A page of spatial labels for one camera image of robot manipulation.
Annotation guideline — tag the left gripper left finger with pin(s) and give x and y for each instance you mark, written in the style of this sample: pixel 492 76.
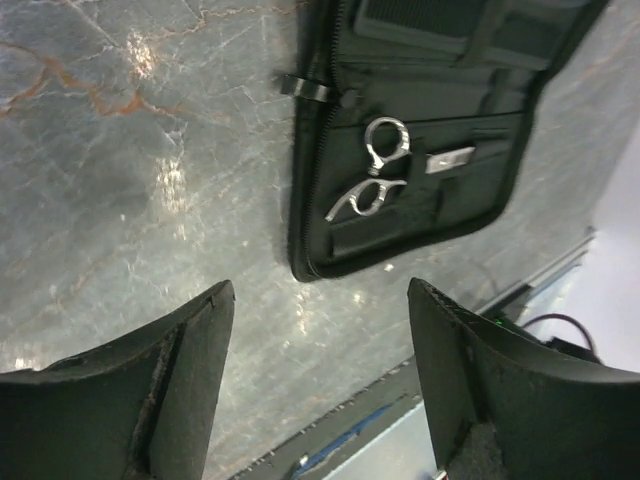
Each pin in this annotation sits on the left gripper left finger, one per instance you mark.
pixel 139 407

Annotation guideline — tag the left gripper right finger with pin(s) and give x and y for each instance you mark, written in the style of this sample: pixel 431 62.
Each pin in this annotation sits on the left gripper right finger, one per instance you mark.
pixel 501 404

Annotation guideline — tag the black zip tool case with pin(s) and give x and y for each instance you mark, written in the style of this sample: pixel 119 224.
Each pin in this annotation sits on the black zip tool case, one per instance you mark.
pixel 412 119

